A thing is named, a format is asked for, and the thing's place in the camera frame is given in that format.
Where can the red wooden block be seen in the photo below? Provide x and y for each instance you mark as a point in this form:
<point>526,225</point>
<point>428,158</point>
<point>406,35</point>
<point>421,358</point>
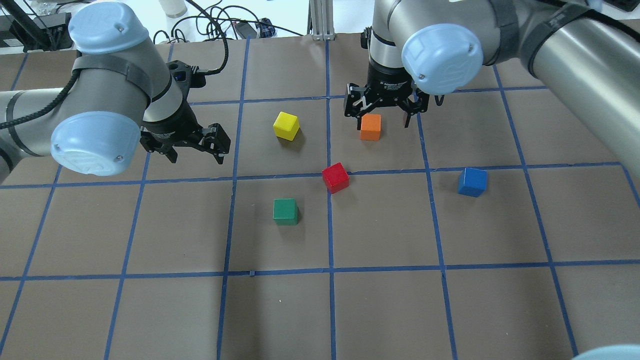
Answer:
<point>335,178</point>

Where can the aluminium frame post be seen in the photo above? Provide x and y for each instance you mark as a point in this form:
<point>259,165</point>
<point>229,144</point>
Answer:
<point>320,23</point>

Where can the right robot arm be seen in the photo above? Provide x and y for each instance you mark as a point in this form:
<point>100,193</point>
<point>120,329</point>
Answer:
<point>418,49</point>

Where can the yellow wooden block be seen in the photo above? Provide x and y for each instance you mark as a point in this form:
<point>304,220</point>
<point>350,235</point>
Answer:
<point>286,126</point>

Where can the orange wooden block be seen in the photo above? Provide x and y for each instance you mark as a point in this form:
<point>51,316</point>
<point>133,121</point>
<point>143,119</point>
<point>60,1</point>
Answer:
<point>370,127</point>

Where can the blue wooden block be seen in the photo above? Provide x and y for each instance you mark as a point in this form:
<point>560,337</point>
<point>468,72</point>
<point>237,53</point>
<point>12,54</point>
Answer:
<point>473,182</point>

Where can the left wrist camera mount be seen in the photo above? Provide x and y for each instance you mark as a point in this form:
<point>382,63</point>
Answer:
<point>186,76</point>

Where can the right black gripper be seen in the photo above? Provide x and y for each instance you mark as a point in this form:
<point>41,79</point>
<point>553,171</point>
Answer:
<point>386,82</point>

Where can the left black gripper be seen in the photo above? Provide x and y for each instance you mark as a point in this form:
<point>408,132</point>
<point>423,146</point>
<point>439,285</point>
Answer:
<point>171,125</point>

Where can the green wooden block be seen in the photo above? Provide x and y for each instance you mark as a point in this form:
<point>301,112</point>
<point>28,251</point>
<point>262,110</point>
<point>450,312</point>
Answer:
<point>285,212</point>

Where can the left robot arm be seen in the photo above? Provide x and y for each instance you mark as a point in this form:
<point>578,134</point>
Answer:
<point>120,95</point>

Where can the black power adapter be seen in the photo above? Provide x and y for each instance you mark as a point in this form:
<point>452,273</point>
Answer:
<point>245,30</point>

